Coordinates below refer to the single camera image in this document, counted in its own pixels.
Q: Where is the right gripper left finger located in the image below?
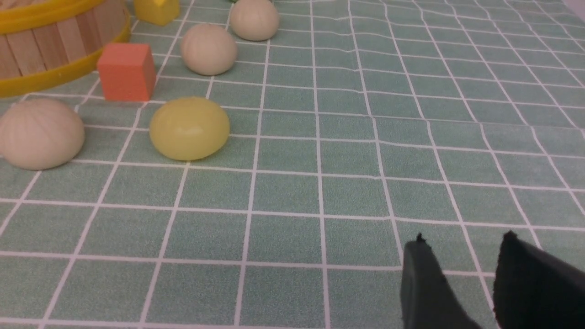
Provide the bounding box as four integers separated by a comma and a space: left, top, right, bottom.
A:
400, 233, 480, 329

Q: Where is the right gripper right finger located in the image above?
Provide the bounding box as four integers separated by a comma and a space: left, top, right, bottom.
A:
493, 231, 585, 329

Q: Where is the yellow bun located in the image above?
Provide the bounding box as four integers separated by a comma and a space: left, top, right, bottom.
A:
149, 96, 230, 162

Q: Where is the white bun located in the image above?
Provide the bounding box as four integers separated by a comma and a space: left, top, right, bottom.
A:
229, 0, 280, 42
180, 23, 238, 76
0, 98, 85, 170

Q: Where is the white bun bottom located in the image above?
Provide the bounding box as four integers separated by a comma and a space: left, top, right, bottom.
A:
0, 98, 85, 170

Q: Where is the bamboo steamer tray yellow rim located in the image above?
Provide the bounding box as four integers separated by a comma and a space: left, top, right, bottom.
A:
0, 0, 130, 97

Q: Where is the green checkered tablecloth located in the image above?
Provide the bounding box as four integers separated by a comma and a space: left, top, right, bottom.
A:
1, 0, 584, 329

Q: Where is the orange cube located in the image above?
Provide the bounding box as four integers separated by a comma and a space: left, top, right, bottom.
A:
97, 43, 156, 102

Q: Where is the yellow cube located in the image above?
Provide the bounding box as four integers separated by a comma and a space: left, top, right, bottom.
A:
133, 0, 180, 26

